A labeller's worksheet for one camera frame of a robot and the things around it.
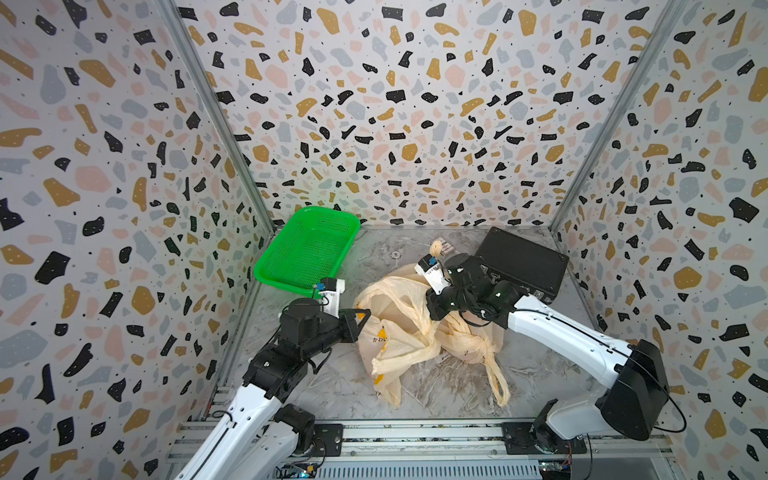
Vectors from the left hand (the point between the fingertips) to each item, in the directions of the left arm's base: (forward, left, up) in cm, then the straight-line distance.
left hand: (373, 312), depth 70 cm
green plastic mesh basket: (+44, +28, -25) cm, 58 cm away
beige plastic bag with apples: (-2, -6, -2) cm, 7 cm away
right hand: (+7, -12, -5) cm, 14 cm away
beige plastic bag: (-3, -23, -10) cm, 25 cm away
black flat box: (+26, -53, -20) cm, 63 cm away
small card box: (+40, -25, -23) cm, 52 cm away
